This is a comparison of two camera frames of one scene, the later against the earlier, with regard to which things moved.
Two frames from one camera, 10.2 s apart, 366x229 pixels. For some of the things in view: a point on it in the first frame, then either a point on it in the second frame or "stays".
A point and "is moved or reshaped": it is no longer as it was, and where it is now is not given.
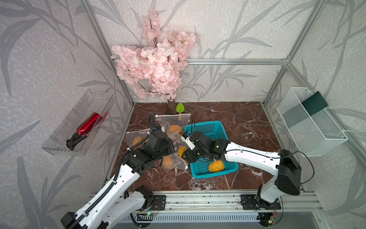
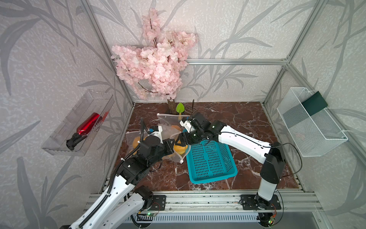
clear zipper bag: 175,161 is moved or reshaped
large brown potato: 216,166 -> 180,150
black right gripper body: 193,155 -> 192,137
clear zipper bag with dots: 134,137 stays
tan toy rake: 190,109 stays
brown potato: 137,140 stays
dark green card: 314,103 stays
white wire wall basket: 314,135 stays
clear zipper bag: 171,123 stays
